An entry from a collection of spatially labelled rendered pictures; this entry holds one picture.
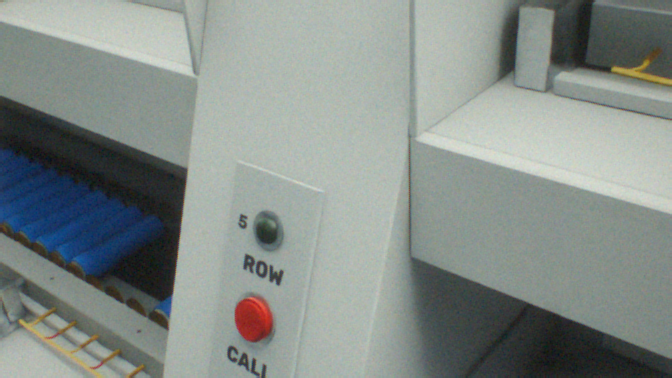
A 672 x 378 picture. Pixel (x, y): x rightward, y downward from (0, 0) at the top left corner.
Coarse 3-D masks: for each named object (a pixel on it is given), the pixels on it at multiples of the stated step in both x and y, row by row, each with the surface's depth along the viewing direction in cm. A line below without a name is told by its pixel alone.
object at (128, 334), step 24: (0, 240) 48; (0, 264) 46; (24, 264) 46; (48, 264) 46; (48, 288) 43; (72, 288) 43; (48, 312) 43; (72, 312) 42; (96, 312) 41; (120, 312) 41; (96, 336) 41; (120, 336) 39; (144, 336) 39; (144, 360) 39
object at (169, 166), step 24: (0, 96) 67; (48, 120) 64; (0, 144) 66; (120, 144) 58; (168, 168) 55; (120, 288) 47; (24, 336) 43; (48, 336) 43; (0, 360) 42; (24, 360) 42; (48, 360) 42; (72, 360) 41; (96, 360) 41
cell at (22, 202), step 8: (64, 176) 56; (48, 184) 55; (56, 184) 55; (64, 184) 56; (72, 184) 56; (32, 192) 54; (40, 192) 54; (48, 192) 55; (56, 192) 55; (16, 200) 53; (24, 200) 53; (32, 200) 54; (40, 200) 54; (0, 208) 52; (8, 208) 53; (16, 208) 53; (24, 208) 53; (0, 216) 52; (8, 216) 52
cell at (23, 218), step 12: (60, 192) 54; (72, 192) 54; (84, 192) 55; (36, 204) 53; (48, 204) 53; (60, 204) 53; (12, 216) 51; (24, 216) 52; (36, 216) 52; (12, 228) 51
